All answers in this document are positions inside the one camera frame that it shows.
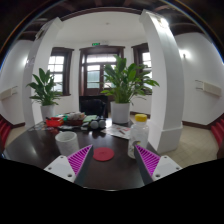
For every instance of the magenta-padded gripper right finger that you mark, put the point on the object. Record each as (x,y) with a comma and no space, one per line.
(166,165)

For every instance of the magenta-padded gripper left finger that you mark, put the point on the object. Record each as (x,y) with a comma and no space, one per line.
(58,166)

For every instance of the clear bottle with yellow cap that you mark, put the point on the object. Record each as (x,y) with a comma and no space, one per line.
(138,133)

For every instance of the white speckled mug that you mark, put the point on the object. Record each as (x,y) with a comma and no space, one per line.
(66,144)

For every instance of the red plastic container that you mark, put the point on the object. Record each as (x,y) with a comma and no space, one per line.
(54,122)

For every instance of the flat round red coaster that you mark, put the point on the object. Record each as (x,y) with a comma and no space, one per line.
(103,154)

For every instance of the brown basket of small items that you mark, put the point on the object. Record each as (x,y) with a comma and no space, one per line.
(76,119)

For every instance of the green book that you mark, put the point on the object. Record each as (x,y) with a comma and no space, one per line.
(89,118)

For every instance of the printed paper leaflet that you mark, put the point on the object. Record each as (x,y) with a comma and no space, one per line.
(116,131)

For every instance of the black chair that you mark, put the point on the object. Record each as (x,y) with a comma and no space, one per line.
(93,106)

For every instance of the small potted green plant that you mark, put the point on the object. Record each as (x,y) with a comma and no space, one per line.
(45,90)

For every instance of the large potted green plant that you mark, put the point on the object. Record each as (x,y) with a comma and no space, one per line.
(121,83)

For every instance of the dark framed window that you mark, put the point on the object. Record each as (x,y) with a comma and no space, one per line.
(57,68)
(145,60)

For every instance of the dark wooden glazed door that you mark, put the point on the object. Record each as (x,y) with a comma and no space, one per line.
(93,73)

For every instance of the green exit sign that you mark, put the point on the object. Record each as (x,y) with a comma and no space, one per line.
(96,44)

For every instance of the wall lamp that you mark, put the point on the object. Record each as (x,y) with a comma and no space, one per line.
(184,54)

